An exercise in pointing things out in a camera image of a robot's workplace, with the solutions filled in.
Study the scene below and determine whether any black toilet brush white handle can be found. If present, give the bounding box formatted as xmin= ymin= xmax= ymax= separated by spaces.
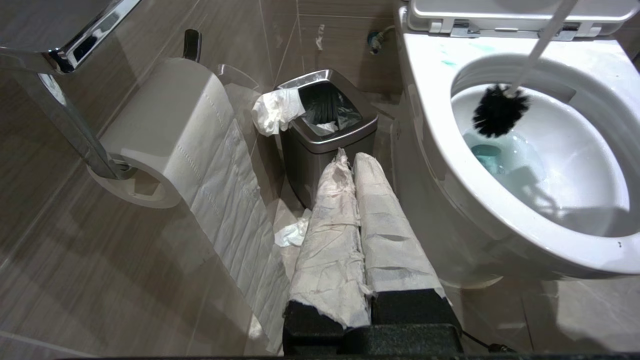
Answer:
xmin=472 ymin=0 xmax=580 ymax=139

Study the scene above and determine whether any white toilet seat lid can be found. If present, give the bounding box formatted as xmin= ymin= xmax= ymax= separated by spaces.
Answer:
xmin=406 ymin=0 xmax=640 ymax=41

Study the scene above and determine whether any grey metal trash bin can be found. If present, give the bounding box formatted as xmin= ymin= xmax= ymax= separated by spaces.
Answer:
xmin=274 ymin=69 xmax=379 ymax=211

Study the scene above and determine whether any black bin liner bag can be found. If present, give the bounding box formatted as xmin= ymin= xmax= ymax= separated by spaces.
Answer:
xmin=298 ymin=82 xmax=363 ymax=137

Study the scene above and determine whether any crumpled white tissue paper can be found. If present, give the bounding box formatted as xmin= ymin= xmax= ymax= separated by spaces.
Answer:
xmin=251 ymin=88 xmax=307 ymax=138

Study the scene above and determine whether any white toilet bowl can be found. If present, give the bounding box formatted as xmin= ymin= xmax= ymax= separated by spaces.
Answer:
xmin=391 ymin=5 xmax=640 ymax=290

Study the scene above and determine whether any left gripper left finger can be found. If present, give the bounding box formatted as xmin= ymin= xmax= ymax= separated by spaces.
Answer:
xmin=283 ymin=148 xmax=373 ymax=355

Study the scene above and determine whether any wall water valve with hose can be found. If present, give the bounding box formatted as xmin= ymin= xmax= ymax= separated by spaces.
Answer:
xmin=367 ymin=25 xmax=397 ymax=55

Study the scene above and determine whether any black cable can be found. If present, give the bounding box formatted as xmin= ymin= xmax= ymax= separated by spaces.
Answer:
xmin=460 ymin=329 xmax=516 ymax=354

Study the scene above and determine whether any small white tissue scrap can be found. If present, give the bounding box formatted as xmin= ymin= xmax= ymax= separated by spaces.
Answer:
xmin=273 ymin=209 xmax=313 ymax=248

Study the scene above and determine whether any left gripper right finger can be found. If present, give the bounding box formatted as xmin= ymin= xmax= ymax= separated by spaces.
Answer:
xmin=352 ymin=152 xmax=463 ymax=337

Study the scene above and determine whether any chrome toilet paper holder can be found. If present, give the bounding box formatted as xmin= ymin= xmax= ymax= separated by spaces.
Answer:
xmin=0 ymin=0 xmax=142 ymax=181

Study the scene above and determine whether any white toilet paper roll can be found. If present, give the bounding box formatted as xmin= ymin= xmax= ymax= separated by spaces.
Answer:
xmin=86 ymin=57 xmax=293 ymax=356

